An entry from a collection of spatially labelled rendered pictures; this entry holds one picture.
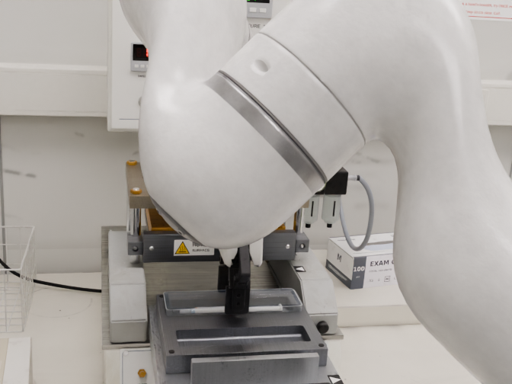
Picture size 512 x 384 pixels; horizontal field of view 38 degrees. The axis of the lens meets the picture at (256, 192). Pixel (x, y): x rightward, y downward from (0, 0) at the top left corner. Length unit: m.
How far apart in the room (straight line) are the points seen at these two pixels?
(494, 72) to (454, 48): 1.39
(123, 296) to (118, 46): 0.42
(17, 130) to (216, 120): 1.22
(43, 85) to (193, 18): 1.07
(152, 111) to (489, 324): 0.23
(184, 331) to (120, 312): 0.13
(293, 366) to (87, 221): 0.90
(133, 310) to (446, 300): 0.67
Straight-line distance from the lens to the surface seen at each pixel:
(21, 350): 1.23
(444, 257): 0.43
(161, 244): 1.09
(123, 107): 1.26
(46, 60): 1.60
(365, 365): 1.40
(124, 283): 1.06
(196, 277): 1.25
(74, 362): 1.37
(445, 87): 0.44
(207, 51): 0.50
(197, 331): 0.96
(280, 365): 0.88
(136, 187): 1.09
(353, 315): 1.51
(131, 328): 1.04
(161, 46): 0.48
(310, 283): 1.10
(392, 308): 1.54
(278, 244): 1.12
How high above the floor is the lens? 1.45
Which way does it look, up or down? 18 degrees down
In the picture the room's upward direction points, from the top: 4 degrees clockwise
